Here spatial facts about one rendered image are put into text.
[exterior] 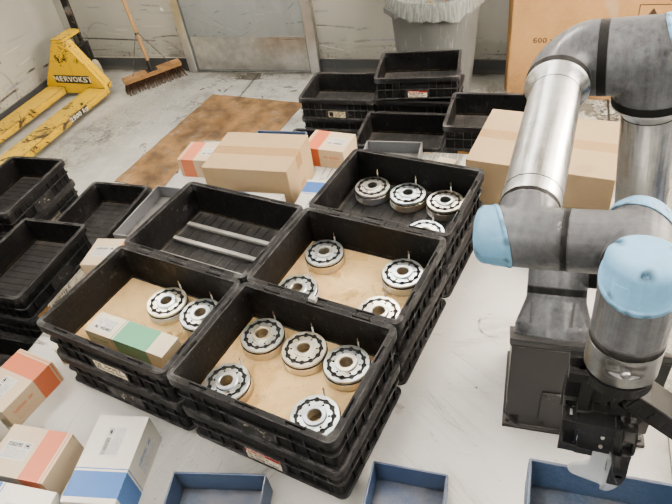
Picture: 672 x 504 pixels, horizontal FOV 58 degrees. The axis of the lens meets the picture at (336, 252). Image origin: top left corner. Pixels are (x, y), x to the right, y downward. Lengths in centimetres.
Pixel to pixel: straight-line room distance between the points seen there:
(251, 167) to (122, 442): 94
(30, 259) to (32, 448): 119
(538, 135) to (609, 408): 35
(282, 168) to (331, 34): 259
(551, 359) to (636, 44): 57
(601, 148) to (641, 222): 114
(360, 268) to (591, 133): 81
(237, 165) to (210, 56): 293
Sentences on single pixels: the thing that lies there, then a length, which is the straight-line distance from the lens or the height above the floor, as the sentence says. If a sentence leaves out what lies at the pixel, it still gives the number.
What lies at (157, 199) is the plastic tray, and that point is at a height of 71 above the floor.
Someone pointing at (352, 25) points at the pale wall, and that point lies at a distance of 435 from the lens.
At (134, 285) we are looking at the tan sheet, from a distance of 170.
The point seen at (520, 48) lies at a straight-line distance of 396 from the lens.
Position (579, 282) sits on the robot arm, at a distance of 127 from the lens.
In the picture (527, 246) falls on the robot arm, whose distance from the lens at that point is 73.
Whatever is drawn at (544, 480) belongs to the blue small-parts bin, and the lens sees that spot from 91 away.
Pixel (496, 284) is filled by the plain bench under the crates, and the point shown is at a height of 70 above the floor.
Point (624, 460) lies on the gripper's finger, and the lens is 79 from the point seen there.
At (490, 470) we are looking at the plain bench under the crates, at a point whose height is 70.
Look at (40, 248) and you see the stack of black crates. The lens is 264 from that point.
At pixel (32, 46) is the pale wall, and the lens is 529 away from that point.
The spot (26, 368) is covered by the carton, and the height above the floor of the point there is 77.
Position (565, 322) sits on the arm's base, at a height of 97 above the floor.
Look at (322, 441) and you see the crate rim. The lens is 113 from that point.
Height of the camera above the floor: 189
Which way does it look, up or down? 41 degrees down
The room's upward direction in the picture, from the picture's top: 10 degrees counter-clockwise
